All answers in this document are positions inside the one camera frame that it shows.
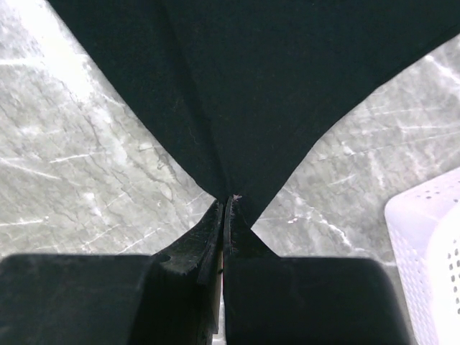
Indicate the white plastic basket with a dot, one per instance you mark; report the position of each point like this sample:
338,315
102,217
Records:
423,224

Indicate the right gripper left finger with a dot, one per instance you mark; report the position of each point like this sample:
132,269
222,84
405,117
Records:
171,297

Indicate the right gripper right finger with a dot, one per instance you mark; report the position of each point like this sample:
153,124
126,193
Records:
271,299

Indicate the black t shirt blue logo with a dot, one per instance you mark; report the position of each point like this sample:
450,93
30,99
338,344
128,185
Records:
238,92

